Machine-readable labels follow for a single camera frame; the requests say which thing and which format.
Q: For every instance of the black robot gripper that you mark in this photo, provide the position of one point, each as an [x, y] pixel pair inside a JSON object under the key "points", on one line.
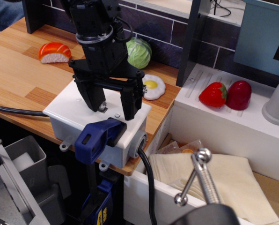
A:
{"points": [[106, 66]]}

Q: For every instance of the clear light switch toggle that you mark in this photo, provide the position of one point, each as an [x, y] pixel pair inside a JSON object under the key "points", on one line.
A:
{"points": [[103, 107]]}

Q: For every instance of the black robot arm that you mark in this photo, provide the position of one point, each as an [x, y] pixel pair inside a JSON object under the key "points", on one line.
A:
{"points": [[99, 30]]}

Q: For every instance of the fried egg toy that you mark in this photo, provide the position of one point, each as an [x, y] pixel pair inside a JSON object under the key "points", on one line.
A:
{"points": [[155, 87]]}

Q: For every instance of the blue bar clamp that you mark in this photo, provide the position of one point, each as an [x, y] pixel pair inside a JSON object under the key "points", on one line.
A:
{"points": [[98, 206]]}

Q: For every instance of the green cabbage toy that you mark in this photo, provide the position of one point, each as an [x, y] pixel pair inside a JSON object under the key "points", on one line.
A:
{"points": [[139, 52]]}

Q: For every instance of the salmon sushi toy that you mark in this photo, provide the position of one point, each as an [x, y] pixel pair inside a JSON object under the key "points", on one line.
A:
{"points": [[54, 52]]}

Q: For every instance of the plastic food packet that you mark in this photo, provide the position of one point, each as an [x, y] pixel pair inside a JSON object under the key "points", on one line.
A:
{"points": [[174, 148]]}

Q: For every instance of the red strawberry toy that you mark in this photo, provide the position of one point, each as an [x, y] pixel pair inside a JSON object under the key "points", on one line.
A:
{"points": [[214, 95]]}

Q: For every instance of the grey plastic bin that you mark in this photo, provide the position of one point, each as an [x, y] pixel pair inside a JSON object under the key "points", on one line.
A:
{"points": [[30, 161]]}

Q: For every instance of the white sink unit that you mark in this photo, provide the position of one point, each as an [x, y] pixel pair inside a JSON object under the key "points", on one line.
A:
{"points": [[240, 133]]}

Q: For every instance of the dark red plum toy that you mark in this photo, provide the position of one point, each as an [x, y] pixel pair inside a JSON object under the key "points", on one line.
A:
{"points": [[239, 94]]}

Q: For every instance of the folded cream cloth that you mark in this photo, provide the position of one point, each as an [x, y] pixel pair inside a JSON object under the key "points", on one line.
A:
{"points": [[233, 179]]}

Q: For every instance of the light blue cabinet box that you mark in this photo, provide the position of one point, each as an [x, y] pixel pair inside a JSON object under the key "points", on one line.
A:
{"points": [[258, 42]]}

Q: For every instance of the white electrical switch box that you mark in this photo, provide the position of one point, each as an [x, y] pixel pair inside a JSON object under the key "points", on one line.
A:
{"points": [[69, 114]]}

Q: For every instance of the metal clamp screw handle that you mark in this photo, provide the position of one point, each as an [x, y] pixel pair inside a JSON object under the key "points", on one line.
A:
{"points": [[200, 159]]}

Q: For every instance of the dark grey left post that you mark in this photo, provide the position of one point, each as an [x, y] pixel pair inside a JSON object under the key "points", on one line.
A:
{"points": [[36, 14]]}

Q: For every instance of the dark grey upright post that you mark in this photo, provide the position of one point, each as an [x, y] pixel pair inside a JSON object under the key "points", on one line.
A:
{"points": [[200, 10]]}

